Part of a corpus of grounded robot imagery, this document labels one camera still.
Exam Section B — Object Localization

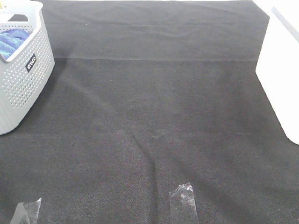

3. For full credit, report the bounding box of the grey perforated laundry basket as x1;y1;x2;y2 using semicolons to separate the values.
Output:
0;1;55;134

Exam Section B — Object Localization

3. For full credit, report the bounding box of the clear tape strip left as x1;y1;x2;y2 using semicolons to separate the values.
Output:
10;198;42;224

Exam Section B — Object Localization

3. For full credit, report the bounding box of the black table cloth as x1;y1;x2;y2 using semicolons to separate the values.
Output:
0;0;299;224

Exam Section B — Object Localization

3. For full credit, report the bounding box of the white plastic storage basket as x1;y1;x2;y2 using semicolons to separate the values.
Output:
256;0;299;144

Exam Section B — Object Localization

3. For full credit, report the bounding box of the blue microfibre towel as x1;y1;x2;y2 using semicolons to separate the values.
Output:
0;29;30;59

